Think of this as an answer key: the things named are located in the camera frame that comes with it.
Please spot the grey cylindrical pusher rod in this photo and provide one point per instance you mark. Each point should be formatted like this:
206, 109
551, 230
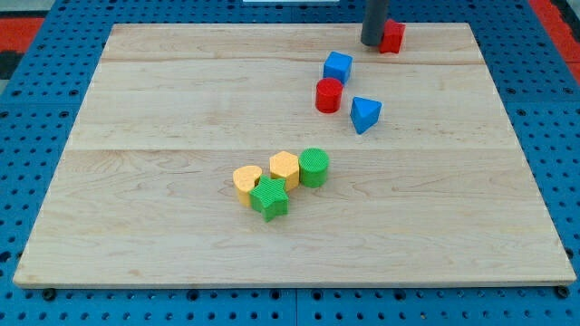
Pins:
373, 21

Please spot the red star block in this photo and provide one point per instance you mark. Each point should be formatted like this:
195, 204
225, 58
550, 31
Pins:
393, 34

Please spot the blue triangle block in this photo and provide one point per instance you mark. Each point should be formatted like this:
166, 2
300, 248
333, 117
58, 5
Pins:
364, 113

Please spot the green star block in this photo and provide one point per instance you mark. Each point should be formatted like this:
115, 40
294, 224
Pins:
269, 198

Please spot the blue cube block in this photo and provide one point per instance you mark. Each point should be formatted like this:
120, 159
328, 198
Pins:
338, 66

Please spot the red cylinder block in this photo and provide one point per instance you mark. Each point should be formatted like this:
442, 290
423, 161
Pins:
328, 95

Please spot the green cylinder block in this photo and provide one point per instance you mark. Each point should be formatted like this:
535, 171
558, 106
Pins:
313, 164

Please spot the yellow hexagon block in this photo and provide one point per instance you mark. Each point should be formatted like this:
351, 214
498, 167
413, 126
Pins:
285, 165

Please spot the yellow heart block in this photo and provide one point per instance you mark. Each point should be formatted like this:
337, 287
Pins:
245, 180

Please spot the wooden board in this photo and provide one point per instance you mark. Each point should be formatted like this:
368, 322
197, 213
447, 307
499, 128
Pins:
437, 193

